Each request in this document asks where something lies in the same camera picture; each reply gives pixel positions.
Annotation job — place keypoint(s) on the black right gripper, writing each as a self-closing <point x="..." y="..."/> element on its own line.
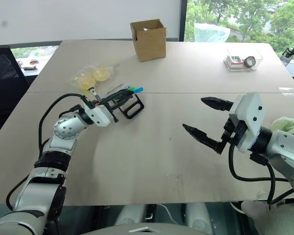
<point x="232" y="133"/>

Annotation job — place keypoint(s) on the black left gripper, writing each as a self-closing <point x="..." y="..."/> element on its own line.
<point x="110" y="107"/>

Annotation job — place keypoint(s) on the pen with green cap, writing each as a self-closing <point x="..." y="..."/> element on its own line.
<point x="131" y="88"/>

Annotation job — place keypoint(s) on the pen with blue cap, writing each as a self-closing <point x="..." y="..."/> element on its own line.
<point x="139" y="89"/>

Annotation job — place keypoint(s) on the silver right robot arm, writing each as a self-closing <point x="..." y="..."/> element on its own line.
<point x="281" y="144"/>

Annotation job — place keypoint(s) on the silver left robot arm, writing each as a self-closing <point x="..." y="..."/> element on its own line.
<point x="63" y="129"/>

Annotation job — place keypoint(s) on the clear pen packaging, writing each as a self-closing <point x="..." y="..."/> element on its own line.
<point x="115" y="88"/>

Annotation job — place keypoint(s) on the black pen holder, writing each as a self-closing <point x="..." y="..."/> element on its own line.
<point x="133" y="107"/>

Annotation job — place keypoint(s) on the clear bag with yellow items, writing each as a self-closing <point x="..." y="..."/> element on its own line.
<point x="95" y="76"/>

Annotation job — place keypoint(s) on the brown cardboard box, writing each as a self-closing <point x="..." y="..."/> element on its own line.
<point x="149" y="41"/>

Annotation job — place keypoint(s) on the red and white small box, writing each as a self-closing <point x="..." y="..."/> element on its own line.
<point x="235" y="61"/>

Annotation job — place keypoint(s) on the clear plastic box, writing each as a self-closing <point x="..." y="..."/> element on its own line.
<point x="243" y="60"/>

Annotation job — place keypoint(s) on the black tape roll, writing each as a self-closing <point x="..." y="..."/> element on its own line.
<point x="250" y="62"/>

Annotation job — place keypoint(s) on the light green towel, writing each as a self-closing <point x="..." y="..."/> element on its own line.
<point x="287" y="126"/>

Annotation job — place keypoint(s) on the clear plastic sheet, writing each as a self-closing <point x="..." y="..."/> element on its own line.
<point x="212" y="31"/>

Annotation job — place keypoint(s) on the grey rounded robot leg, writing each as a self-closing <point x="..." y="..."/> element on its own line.
<point x="198" y="216"/>
<point x="129" y="215"/>

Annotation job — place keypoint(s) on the small orange object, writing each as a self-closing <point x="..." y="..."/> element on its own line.
<point x="30" y="64"/>

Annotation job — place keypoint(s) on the black device with yellow mark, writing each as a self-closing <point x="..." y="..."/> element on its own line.
<point x="289" y="53"/>

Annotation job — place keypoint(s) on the black office chair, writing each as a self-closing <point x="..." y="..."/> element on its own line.
<point x="5" y="80"/>

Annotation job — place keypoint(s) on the white cloth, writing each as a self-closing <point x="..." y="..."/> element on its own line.
<point x="276" y="218"/>

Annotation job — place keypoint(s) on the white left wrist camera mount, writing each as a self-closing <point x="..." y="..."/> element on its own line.
<point x="99" y="116"/>

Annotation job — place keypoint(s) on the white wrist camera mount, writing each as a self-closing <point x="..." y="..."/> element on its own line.
<point x="99" y="116"/>
<point x="250" y="117"/>

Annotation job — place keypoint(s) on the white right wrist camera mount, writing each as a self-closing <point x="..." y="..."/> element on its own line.
<point x="250" y="117"/>

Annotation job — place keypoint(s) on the dark window frame post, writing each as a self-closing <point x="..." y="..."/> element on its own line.
<point x="183" y="19"/>

